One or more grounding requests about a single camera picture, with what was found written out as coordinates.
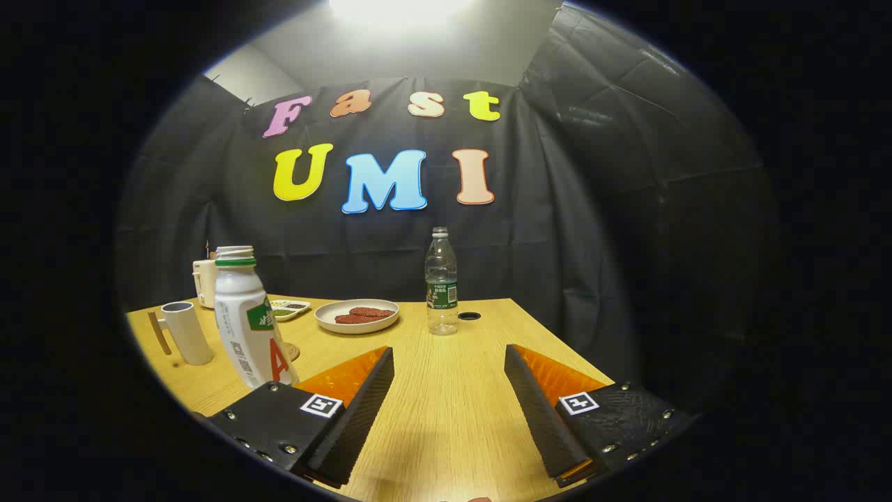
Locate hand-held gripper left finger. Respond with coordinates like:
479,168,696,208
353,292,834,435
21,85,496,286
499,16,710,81
208,347,395,489

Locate white toaster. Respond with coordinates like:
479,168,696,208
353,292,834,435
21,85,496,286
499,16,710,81
192,258,220,309

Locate black backdrop cloth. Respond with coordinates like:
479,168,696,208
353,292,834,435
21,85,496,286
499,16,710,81
115,3,774,405

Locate ceiling light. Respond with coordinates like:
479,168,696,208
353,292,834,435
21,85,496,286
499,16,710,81
328,0,475,22

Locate wooden table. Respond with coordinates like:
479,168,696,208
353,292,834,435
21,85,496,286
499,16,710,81
125,298,617,502

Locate white cup with wooden handle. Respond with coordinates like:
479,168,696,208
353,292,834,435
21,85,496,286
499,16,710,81
148,301,215,367

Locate clear plastic water bottle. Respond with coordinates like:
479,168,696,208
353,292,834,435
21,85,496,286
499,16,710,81
425,227,459,336

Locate white juice bottle green label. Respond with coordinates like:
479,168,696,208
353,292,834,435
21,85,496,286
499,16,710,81
214,245,299,389

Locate white round plate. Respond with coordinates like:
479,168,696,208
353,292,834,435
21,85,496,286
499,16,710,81
314,299,400,335

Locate red meat patties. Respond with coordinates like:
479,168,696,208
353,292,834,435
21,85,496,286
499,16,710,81
334,307,396,326

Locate white divided dish with beans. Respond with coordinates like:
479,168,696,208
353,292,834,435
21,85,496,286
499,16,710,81
268,299,312,321

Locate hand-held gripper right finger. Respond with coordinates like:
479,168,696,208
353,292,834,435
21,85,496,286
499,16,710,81
504,344,698,489

